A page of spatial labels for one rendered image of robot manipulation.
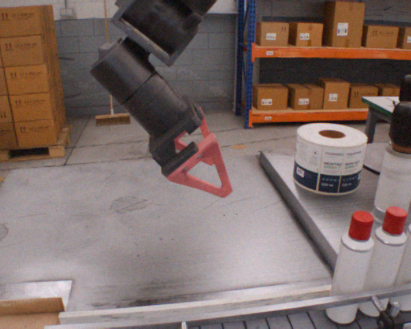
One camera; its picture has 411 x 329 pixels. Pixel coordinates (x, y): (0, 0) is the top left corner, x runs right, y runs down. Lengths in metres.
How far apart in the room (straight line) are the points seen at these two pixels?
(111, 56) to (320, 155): 0.75
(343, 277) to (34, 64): 3.24
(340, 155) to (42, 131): 3.04
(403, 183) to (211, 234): 0.48
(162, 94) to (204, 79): 4.54
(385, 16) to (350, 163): 4.72
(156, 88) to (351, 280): 0.42
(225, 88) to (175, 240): 4.18
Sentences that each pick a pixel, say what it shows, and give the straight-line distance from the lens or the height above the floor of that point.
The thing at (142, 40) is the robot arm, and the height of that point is 1.34.
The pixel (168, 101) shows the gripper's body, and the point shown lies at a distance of 0.42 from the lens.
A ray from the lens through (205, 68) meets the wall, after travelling 4.93.
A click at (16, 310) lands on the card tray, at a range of 0.82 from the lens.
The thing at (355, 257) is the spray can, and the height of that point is 1.03.
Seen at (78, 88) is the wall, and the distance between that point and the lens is 5.04.
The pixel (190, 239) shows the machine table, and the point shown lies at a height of 0.83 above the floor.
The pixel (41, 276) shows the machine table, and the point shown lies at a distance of 0.91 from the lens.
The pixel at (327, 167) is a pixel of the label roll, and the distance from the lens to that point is 1.06.
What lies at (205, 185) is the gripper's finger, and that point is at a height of 1.19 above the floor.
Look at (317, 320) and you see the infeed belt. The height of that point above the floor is 0.88.
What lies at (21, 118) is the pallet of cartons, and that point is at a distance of 3.71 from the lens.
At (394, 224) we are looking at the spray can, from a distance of 0.63.
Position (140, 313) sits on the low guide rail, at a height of 0.91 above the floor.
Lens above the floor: 1.38
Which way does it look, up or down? 24 degrees down
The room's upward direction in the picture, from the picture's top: straight up
